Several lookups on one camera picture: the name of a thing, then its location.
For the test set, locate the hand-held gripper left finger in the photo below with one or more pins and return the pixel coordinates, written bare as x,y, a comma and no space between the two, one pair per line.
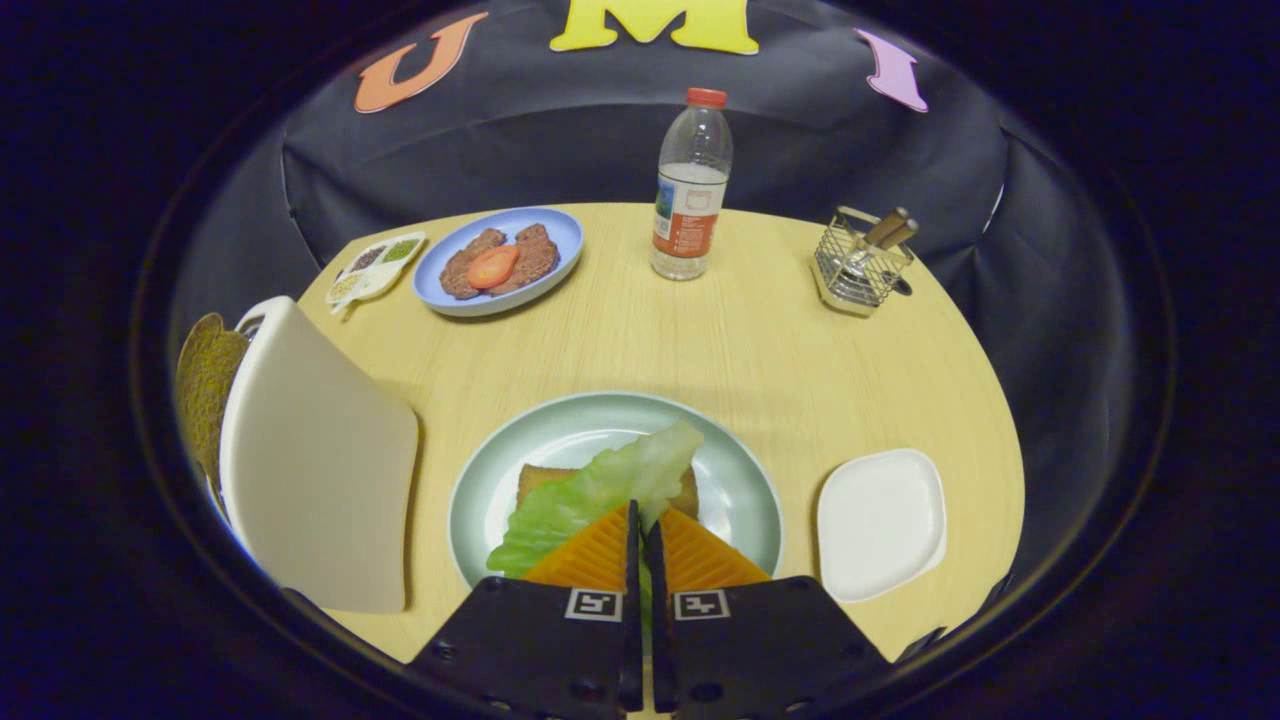
560,650

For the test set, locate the white square plate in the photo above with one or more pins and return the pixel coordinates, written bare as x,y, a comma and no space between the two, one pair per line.
880,525

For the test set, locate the pale green round plate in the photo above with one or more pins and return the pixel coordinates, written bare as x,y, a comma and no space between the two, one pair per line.
740,480

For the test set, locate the brown meat patty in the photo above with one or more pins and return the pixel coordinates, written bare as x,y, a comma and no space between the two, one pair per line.
458,275
538,258

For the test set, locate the blue oval plate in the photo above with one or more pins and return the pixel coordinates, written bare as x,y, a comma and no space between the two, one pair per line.
550,235

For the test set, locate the green lettuce leaf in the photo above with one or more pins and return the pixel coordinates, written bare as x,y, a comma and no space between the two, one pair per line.
590,495

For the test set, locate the red tomato slice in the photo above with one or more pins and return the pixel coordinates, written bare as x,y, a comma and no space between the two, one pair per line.
493,267

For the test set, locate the white condiment tray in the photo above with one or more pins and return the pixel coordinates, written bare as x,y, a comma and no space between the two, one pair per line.
375,270

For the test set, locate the clear water bottle red cap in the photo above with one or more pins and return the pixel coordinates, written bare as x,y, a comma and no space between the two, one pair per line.
688,210

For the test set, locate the white toaster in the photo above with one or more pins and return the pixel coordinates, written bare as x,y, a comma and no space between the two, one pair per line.
320,460

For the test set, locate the black round table grommet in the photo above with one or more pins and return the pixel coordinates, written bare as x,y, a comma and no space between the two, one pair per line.
902,287

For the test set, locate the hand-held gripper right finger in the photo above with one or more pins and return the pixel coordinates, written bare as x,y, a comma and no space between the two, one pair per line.
760,650

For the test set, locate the black backdrop cloth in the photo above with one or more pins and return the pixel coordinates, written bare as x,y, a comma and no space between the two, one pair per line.
560,130

